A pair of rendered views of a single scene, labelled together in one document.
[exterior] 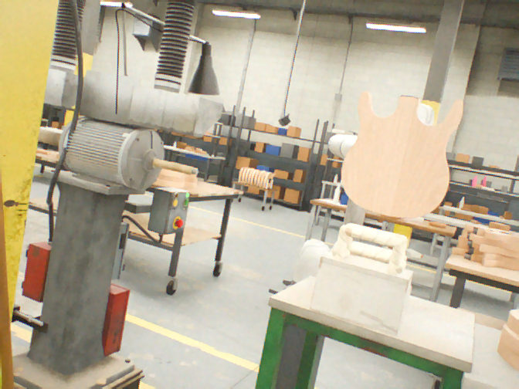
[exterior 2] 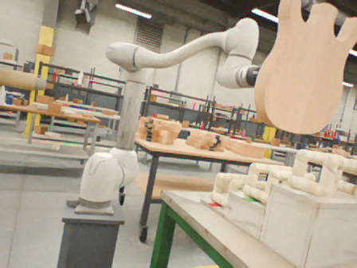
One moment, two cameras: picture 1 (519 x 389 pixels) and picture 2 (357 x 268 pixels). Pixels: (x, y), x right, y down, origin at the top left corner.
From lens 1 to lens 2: 1.49 m
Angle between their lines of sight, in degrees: 50
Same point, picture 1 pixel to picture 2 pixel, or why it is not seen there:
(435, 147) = (339, 63)
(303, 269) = (100, 187)
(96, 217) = not seen: outside the picture
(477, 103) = (63, 33)
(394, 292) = not seen: outside the picture
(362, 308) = (346, 247)
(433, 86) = (49, 16)
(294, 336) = (98, 257)
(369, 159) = (291, 72)
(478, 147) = (66, 61)
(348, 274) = (339, 214)
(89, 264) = not seen: outside the picture
